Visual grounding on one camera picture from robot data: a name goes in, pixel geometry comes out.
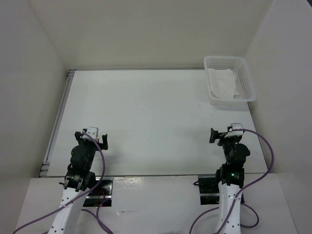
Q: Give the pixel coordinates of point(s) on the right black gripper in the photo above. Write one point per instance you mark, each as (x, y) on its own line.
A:
(215, 134)

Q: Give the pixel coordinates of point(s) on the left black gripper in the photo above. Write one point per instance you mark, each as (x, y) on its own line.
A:
(104, 145)

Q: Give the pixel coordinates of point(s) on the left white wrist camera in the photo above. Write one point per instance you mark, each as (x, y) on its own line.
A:
(91, 131)

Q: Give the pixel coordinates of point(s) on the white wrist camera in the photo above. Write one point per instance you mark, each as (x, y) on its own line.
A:
(235, 130)
(91, 131)

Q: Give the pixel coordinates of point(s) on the white perforated plastic basket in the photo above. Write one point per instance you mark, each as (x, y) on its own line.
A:
(244, 81)

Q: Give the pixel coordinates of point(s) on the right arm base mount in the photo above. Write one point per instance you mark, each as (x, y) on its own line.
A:
(208, 189)

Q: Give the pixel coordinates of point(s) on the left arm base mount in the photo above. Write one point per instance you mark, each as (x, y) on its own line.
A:
(101, 195)

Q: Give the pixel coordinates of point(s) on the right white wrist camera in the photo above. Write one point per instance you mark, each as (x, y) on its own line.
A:
(235, 130)

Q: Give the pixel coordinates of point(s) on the white pleated skirt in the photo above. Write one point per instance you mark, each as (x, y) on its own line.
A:
(222, 83)

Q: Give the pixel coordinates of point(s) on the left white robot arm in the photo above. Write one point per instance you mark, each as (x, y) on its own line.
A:
(79, 180)

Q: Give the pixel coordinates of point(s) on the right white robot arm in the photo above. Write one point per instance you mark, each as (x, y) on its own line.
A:
(230, 178)

